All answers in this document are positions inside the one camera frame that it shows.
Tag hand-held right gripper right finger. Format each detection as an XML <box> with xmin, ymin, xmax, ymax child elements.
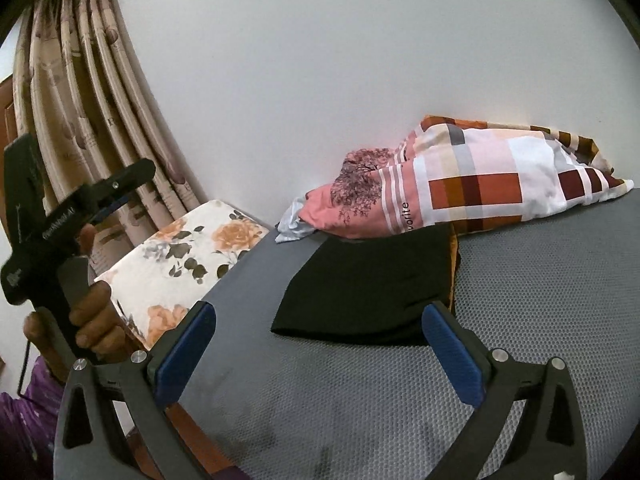
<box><xmin>421</xmin><ymin>302</ymin><xmax>588</xmax><ymax>480</ymax></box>

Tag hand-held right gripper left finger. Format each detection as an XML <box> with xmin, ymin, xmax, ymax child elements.
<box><xmin>52</xmin><ymin>301</ymin><xmax>217</xmax><ymax>480</ymax></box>

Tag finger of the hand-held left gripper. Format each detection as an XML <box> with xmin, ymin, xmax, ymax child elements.
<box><xmin>89</xmin><ymin>158</ymin><xmax>156</xmax><ymax>202</ymax></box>
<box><xmin>91</xmin><ymin>195</ymin><xmax>130</xmax><ymax>226</ymax></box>

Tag black pants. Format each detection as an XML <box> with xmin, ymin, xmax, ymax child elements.
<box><xmin>271</xmin><ymin>222</ymin><xmax>458</xmax><ymax>347</ymax></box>

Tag person's left hand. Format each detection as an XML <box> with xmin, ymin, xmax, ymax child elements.
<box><xmin>22</xmin><ymin>224</ymin><xmax>127</xmax><ymax>363</ymax></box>

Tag floral cushion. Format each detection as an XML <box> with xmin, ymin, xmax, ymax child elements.
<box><xmin>95</xmin><ymin>199</ymin><xmax>271</xmax><ymax>352</ymax></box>

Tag orange cloth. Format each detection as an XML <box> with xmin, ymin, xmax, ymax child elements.
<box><xmin>446</xmin><ymin>224</ymin><xmax>464</xmax><ymax>317</ymax></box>

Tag beige patterned curtain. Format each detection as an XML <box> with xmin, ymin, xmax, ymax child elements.
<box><xmin>12</xmin><ymin>0</ymin><xmax>209</xmax><ymax>282</ymax></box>

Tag grey mesh mattress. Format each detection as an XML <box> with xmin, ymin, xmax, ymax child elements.
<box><xmin>177</xmin><ymin>192</ymin><xmax>640</xmax><ymax>480</ymax></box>

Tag wooden door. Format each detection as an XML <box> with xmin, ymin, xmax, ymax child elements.
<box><xmin>0</xmin><ymin>74</ymin><xmax>21</xmax><ymax>171</ymax></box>

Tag pale blue crumpled cloth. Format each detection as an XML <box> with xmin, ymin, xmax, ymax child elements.
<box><xmin>274</xmin><ymin>196</ymin><xmax>319</xmax><ymax>245</ymax></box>

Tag patchwork checked pillow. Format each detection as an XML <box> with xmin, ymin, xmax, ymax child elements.
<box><xmin>297</xmin><ymin>115</ymin><xmax>635</xmax><ymax>241</ymax></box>

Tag person's purple printed clothing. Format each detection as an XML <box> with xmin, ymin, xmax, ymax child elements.
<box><xmin>0</xmin><ymin>355</ymin><xmax>69</xmax><ymax>480</ymax></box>

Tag black cable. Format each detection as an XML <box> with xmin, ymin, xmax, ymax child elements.
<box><xmin>16</xmin><ymin>340</ymin><xmax>32</xmax><ymax>401</ymax></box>

